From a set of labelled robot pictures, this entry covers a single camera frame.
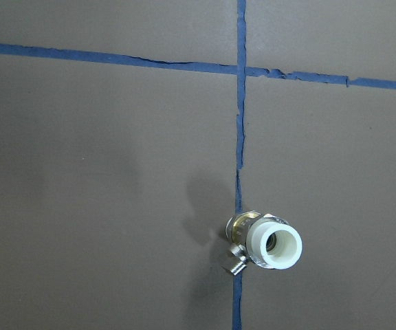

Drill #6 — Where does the brass white PPR valve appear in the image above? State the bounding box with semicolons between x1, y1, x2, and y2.
222;210;303;276

